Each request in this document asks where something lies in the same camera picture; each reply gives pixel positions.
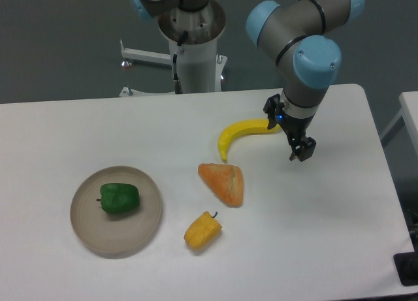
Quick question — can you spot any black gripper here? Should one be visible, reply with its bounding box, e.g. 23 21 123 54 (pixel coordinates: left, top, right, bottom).
263 93 316 161

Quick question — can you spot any green toy pepper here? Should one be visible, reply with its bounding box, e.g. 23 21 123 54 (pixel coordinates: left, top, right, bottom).
97 183 140 214

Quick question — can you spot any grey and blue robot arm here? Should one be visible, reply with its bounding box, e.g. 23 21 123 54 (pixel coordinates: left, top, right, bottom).
131 0 365 161

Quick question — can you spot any yellow toy pepper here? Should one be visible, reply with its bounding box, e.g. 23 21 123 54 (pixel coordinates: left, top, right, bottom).
184 212 223 250

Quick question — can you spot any beige round plate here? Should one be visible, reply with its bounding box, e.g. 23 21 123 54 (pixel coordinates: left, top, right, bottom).
70 166 163 259

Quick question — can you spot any yellow toy banana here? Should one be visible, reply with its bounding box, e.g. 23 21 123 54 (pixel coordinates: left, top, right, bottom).
217 118 281 163

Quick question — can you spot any orange toy bread wedge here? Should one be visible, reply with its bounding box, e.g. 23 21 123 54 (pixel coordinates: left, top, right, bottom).
198 163 244 208

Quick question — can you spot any white side table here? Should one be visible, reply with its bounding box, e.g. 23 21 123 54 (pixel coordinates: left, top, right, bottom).
379 91 417 151

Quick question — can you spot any black device at table edge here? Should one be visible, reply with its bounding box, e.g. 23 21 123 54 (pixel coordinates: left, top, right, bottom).
393 252 417 287

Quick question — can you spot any black cable on pedestal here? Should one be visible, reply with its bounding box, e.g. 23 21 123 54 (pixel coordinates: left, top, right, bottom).
172 31 188 95

